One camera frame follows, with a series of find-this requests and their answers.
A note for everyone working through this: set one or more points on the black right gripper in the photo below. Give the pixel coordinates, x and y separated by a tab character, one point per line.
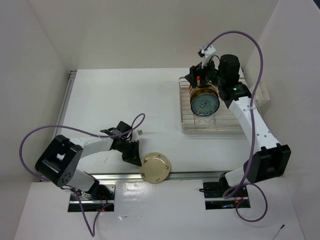
194	71

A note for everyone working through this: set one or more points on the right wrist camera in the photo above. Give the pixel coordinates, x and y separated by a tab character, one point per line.
206	52

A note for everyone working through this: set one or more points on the beige plate with flower motifs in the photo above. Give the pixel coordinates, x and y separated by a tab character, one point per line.
155	167

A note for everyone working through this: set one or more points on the blue floral plate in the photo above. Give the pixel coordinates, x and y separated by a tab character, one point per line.
204	105

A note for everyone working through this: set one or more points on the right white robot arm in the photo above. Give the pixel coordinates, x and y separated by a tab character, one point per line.
268	158

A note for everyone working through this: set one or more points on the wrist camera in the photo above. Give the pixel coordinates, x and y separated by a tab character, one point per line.
206	52
135	133

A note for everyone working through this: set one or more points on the wire dish rack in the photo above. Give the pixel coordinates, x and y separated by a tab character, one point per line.
223	122

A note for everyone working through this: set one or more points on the yellow plate with dark rim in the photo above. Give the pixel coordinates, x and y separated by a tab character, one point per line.
201	90

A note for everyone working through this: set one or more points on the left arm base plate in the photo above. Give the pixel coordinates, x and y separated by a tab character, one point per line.
103	200

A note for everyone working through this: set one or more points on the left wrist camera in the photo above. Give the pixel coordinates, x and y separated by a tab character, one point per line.
135	133

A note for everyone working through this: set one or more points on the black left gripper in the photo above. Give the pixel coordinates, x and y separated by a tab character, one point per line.
133	157

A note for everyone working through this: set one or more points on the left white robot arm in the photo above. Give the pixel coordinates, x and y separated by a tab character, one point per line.
59	161

